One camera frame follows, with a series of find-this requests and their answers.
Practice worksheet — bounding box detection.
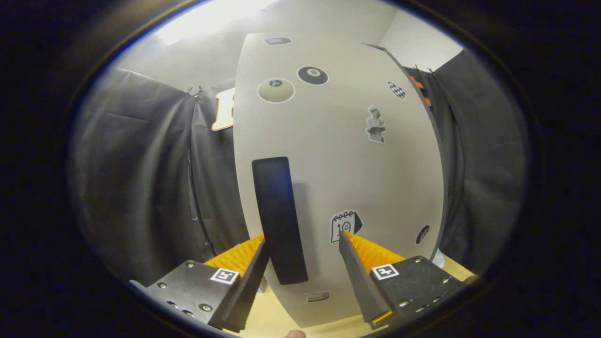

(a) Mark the white cabinet door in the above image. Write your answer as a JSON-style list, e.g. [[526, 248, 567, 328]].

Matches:
[[233, 32, 446, 328]]

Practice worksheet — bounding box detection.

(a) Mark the black backdrop cloth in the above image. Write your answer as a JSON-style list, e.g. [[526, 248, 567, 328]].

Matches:
[[68, 49, 531, 287]]

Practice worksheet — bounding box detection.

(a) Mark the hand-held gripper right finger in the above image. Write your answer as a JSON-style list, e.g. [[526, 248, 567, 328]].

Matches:
[[338, 231, 470, 330]]

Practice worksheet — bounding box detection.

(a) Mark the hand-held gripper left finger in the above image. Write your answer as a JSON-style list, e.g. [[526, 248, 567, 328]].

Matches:
[[129, 237, 271, 334]]

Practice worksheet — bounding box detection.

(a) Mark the black door handle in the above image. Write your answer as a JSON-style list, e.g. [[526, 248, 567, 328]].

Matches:
[[252, 156, 309, 285]]

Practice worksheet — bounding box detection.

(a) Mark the dark grey cabinet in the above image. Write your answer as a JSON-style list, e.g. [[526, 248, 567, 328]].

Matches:
[[362, 42, 449, 263]]

